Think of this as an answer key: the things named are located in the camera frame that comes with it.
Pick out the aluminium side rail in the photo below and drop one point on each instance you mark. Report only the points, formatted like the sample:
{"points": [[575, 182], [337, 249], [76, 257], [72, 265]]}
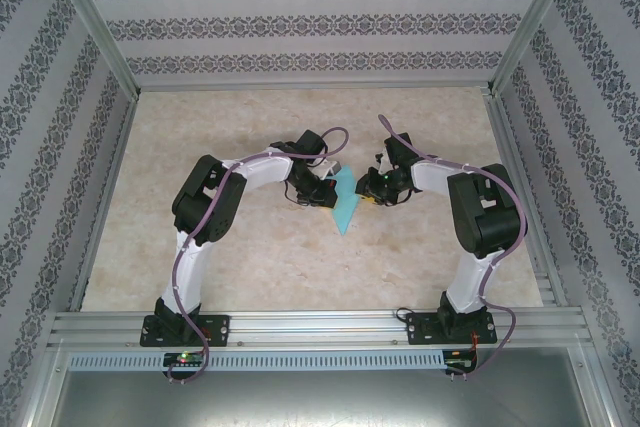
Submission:
{"points": [[106, 197], [502, 122]]}

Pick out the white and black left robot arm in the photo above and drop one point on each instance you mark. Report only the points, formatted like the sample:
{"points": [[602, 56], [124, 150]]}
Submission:
{"points": [[192, 277]]}

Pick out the grey metal tray panel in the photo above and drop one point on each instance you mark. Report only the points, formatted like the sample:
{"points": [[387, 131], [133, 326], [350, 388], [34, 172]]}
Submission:
{"points": [[320, 397]]}

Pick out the aluminium mounting rail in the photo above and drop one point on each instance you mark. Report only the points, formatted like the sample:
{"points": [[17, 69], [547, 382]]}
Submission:
{"points": [[320, 327]]}

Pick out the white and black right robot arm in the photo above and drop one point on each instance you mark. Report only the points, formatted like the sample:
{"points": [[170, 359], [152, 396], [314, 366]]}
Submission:
{"points": [[465, 292]]}

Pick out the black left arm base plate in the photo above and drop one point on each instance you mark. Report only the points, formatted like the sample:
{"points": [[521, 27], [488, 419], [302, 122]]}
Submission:
{"points": [[220, 329]]}

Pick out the turquoise cloth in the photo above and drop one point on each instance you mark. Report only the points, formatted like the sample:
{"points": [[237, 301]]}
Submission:
{"points": [[345, 212]]}

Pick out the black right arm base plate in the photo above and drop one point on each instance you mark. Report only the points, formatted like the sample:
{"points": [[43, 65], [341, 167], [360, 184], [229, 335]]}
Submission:
{"points": [[420, 329]]}

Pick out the aluminium frame post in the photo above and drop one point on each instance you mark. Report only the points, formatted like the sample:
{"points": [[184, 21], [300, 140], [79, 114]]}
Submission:
{"points": [[540, 17], [95, 22]]}

